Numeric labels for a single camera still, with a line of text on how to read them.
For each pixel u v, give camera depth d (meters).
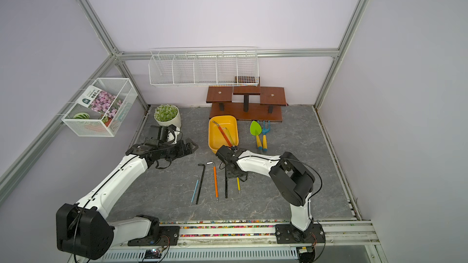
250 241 0.74
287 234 0.74
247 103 1.13
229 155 0.72
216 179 0.89
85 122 0.72
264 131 1.08
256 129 1.09
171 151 0.69
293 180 0.48
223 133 1.07
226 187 0.87
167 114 0.99
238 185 0.87
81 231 0.39
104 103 0.75
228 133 1.06
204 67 0.99
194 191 0.85
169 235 0.73
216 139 1.03
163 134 0.65
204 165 0.94
